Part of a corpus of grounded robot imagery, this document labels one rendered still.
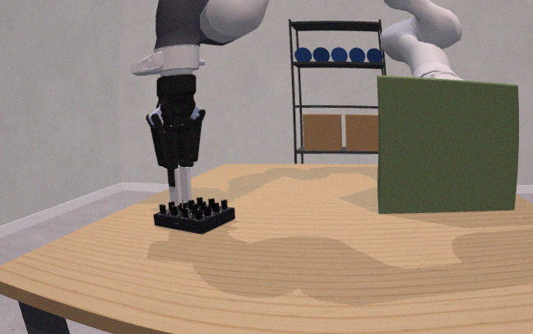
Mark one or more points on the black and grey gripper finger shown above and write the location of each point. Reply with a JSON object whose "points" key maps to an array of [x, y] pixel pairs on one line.
{"points": [[188, 147], [167, 157]]}

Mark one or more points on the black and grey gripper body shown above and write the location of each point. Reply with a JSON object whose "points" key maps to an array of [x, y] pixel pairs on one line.
{"points": [[177, 90]]}

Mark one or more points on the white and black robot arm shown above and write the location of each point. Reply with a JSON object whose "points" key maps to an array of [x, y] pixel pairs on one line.
{"points": [[181, 25]]}

